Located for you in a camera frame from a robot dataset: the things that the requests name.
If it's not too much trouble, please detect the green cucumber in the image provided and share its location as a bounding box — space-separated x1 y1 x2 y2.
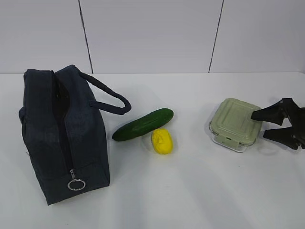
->
112 108 174 142

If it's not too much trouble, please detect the glass container with green lid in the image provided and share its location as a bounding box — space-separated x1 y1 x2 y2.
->
209 98 262 153

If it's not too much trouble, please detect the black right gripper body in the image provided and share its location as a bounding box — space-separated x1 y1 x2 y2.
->
281 98 305 149

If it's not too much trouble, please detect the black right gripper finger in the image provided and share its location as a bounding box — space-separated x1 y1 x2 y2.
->
263 127 299 150
251 102 287 125

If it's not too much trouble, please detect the navy blue fabric lunch bag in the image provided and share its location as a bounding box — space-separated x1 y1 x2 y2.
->
19 65 131 205

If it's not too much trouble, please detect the yellow lemon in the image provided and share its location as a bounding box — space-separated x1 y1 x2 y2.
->
152 128 173 155

